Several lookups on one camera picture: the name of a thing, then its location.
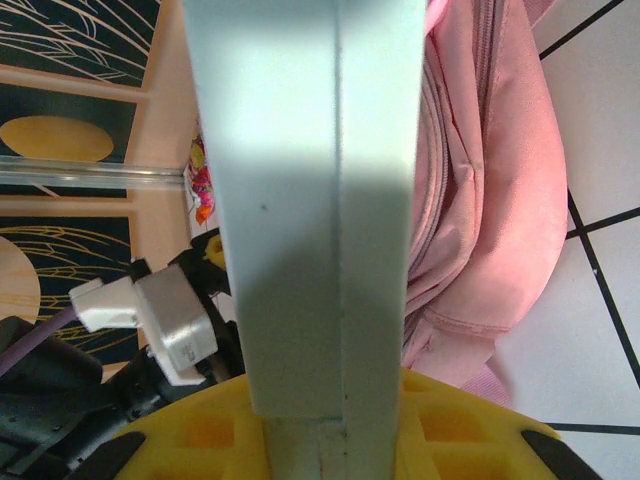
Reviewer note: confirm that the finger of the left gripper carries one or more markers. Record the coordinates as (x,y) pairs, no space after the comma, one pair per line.
(215,252)

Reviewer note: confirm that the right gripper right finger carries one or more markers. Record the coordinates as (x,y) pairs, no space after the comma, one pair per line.
(475,440)

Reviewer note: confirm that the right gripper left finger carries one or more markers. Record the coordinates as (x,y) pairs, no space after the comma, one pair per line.
(200,440)

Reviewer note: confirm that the light green box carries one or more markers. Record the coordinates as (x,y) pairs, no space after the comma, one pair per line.
(310,200)

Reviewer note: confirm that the pink backpack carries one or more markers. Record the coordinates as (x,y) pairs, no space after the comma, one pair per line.
(500,200)

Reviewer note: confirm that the red yellow snack bag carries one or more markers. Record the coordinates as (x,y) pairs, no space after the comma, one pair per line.
(202,195)

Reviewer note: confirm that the aluminium frame post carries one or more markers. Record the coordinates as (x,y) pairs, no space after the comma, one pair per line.
(75,172)

